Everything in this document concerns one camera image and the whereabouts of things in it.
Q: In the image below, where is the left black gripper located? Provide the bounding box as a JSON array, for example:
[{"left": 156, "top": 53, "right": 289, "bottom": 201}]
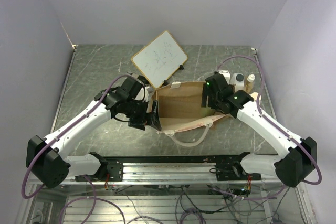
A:
[{"left": 124, "top": 99, "right": 161, "bottom": 130}]

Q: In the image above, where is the white square bottle black cap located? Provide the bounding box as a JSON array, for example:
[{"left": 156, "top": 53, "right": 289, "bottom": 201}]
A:
[{"left": 229, "top": 73, "right": 246, "bottom": 92}]

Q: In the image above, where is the clear yellow liquid bottle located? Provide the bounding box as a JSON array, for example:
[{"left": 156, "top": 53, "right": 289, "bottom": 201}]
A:
[{"left": 245, "top": 74, "right": 255, "bottom": 93}]

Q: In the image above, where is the cream bottle peach cap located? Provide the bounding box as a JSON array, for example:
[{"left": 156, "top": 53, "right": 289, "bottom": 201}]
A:
[{"left": 250, "top": 92, "right": 259, "bottom": 101}]

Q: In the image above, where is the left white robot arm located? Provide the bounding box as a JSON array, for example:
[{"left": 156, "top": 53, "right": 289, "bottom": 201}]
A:
[{"left": 26, "top": 75, "right": 161, "bottom": 188}]

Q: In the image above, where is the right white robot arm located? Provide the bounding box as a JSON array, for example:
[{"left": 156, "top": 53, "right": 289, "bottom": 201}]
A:
[{"left": 202, "top": 72, "right": 318, "bottom": 188}]

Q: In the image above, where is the black and silver stapler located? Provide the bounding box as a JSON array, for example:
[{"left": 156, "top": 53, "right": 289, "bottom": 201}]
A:
[{"left": 127, "top": 72, "right": 149, "bottom": 85}]

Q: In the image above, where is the small yellow-framed whiteboard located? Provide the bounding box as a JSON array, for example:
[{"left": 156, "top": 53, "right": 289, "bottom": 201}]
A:
[{"left": 131, "top": 30, "right": 188, "bottom": 89}]

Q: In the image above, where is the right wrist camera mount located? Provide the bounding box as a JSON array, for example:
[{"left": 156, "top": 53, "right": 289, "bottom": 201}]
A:
[{"left": 215, "top": 70, "right": 231, "bottom": 84}]

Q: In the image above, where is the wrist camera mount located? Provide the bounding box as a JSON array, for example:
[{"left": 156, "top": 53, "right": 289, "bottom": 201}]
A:
[
  {"left": 215, "top": 70, "right": 231, "bottom": 84},
  {"left": 141, "top": 86, "right": 155, "bottom": 101}
]

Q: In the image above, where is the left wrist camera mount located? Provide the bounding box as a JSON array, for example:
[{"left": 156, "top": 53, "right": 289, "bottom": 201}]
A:
[{"left": 141, "top": 86, "right": 155, "bottom": 101}]

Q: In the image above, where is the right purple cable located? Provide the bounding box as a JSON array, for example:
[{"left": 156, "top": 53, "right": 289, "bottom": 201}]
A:
[{"left": 215, "top": 55, "right": 323, "bottom": 201}]

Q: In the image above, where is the purple cable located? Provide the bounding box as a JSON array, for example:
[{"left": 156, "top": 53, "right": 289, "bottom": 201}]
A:
[
  {"left": 20, "top": 74, "right": 148, "bottom": 224},
  {"left": 215, "top": 55, "right": 323, "bottom": 201}
]

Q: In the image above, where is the aluminium mounting rail frame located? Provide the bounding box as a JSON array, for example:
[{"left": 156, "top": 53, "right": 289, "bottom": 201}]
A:
[{"left": 15, "top": 155, "right": 316, "bottom": 224}]

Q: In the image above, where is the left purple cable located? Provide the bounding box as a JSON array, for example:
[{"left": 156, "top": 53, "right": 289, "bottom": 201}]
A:
[{"left": 20, "top": 74, "right": 148, "bottom": 224}]

